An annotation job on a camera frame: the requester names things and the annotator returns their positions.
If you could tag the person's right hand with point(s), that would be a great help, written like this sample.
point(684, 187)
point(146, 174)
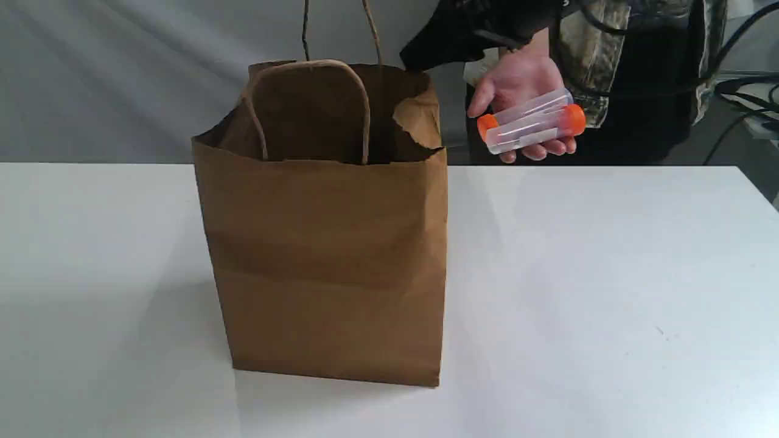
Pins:
point(516, 77)

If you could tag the clear tube with orange caps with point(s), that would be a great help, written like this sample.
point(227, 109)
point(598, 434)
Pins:
point(551, 116)

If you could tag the brown paper bag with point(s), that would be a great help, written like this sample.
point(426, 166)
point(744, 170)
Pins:
point(324, 204)

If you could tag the white backdrop cloth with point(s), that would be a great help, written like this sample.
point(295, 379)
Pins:
point(130, 81)

